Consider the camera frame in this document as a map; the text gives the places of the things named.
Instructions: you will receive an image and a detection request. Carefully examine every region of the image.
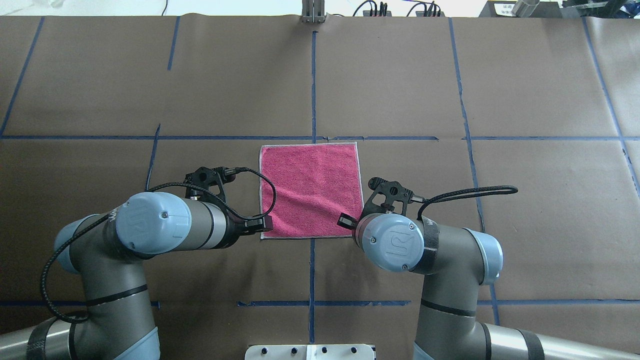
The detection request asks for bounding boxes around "pink towel white edge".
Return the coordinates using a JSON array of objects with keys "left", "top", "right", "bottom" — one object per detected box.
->
[{"left": 259, "top": 142, "right": 364, "bottom": 240}]

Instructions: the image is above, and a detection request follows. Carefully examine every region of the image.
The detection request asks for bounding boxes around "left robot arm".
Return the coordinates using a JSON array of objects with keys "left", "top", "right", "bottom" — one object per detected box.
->
[{"left": 1, "top": 192, "right": 273, "bottom": 360}]

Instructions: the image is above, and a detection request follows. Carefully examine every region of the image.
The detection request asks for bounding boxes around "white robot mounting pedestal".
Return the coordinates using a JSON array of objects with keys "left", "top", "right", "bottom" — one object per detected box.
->
[{"left": 244, "top": 343, "right": 377, "bottom": 360}]

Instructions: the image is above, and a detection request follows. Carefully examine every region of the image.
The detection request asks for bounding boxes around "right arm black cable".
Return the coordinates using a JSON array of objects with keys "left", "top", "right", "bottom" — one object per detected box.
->
[{"left": 415, "top": 185, "right": 519, "bottom": 223}]

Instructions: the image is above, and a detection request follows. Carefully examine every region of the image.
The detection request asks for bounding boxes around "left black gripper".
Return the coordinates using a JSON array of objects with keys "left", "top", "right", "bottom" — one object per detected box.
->
[{"left": 224, "top": 212, "right": 274, "bottom": 248}]

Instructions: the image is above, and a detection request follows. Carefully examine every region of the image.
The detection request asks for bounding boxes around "aluminium frame post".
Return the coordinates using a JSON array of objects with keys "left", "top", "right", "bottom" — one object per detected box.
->
[{"left": 300, "top": 0, "right": 327, "bottom": 24}]

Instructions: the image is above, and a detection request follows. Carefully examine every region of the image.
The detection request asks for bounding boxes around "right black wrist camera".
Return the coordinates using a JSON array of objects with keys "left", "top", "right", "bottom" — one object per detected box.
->
[{"left": 360, "top": 177, "right": 427, "bottom": 218}]

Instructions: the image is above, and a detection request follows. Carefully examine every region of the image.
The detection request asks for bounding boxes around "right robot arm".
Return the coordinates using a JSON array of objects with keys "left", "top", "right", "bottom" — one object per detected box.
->
[{"left": 337, "top": 213, "right": 639, "bottom": 360}]

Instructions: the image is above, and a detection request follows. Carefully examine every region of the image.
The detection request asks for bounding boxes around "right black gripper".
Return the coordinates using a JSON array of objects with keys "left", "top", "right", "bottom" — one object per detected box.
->
[{"left": 337, "top": 213, "right": 373, "bottom": 235}]

